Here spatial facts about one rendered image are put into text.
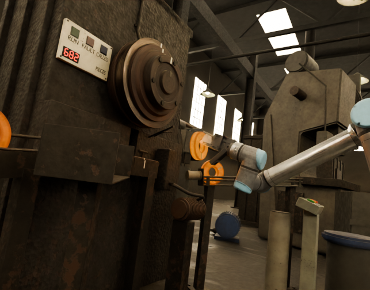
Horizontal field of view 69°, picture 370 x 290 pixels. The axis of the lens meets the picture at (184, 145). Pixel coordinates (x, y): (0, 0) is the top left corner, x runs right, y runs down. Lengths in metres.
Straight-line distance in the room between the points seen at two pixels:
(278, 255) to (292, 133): 2.44
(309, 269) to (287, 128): 2.52
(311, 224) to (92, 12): 1.57
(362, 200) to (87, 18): 2.64
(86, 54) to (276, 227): 1.34
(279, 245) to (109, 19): 1.51
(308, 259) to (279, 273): 0.17
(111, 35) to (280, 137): 2.94
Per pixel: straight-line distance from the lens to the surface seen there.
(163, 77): 1.38
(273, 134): 4.01
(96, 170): 0.74
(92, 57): 1.38
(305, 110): 3.90
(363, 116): 1.15
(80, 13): 1.43
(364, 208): 2.98
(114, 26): 1.55
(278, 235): 1.67
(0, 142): 1.01
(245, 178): 1.29
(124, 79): 1.31
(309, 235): 1.69
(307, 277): 1.72
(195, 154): 1.41
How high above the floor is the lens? 0.61
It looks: 8 degrees up
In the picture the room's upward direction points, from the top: 7 degrees clockwise
